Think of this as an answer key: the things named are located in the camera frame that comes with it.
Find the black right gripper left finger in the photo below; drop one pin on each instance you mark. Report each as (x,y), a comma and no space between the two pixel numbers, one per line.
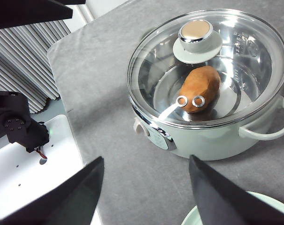
(71,203)

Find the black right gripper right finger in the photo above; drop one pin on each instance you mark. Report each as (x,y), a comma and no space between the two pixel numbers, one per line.
(222,202)

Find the green plate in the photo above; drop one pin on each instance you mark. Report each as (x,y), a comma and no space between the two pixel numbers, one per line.
(193,218)

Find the brown potato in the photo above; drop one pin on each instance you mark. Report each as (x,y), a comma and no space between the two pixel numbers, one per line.
(201,88)

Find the glass steamer lid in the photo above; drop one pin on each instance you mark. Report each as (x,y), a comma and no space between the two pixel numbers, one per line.
(247,56)

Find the white robot base platform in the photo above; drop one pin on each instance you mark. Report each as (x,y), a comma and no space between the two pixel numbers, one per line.
(24,174)

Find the green electric steamer pot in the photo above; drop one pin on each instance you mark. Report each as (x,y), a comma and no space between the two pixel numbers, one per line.
(216,143)

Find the grey ribbed radiator panel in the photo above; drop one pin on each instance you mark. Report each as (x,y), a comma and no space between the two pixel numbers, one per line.
(25,64)

